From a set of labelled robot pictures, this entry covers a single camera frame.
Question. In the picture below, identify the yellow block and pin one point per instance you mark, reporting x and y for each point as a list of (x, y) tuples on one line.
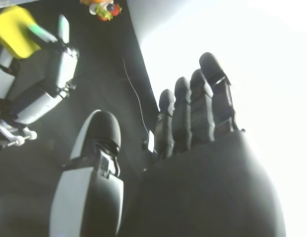
[(9, 27)]

